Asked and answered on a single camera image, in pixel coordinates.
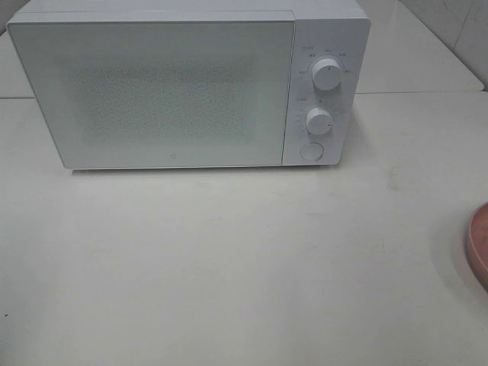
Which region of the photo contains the white microwave oven body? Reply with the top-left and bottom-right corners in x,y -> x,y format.
6,1 -> 371,166

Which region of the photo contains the white microwave knob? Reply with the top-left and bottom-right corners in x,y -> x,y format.
311,55 -> 344,91
305,108 -> 333,136

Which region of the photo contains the white microwave door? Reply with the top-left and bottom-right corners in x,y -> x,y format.
8,14 -> 294,169

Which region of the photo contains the round white door button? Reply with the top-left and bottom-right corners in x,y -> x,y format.
300,143 -> 324,162

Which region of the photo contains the pink round plate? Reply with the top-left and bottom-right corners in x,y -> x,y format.
464,203 -> 488,291

